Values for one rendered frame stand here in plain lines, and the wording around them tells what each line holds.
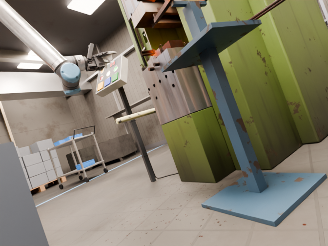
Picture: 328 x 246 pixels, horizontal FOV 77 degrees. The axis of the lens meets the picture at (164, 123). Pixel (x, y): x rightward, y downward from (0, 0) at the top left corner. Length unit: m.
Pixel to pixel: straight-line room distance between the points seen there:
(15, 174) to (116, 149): 4.75
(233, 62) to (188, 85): 0.30
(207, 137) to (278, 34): 0.84
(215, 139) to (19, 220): 1.10
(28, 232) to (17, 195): 0.14
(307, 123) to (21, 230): 1.66
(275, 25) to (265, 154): 0.87
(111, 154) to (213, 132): 4.61
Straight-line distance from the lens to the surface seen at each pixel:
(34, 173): 6.14
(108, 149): 5.83
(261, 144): 1.34
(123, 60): 2.00
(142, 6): 1.73
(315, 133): 1.69
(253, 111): 1.33
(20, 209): 1.03
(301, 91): 1.66
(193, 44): 0.90
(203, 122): 1.39
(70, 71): 1.15
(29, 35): 1.24
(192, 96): 1.38
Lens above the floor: 0.44
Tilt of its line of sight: 1 degrees up
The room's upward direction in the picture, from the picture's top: 20 degrees counter-clockwise
